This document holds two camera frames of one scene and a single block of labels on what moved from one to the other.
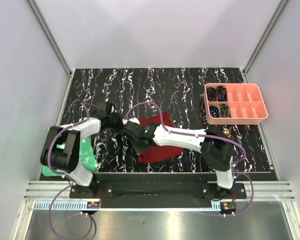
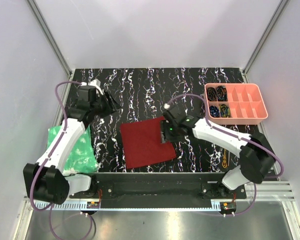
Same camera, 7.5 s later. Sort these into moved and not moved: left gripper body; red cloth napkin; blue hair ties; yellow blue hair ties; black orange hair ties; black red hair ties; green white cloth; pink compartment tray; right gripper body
Moved: red cloth napkin; left gripper body; right gripper body
Not moved: pink compartment tray; yellow blue hair ties; blue hair ties; black orange hair ties; black red hair ties; green white cloth
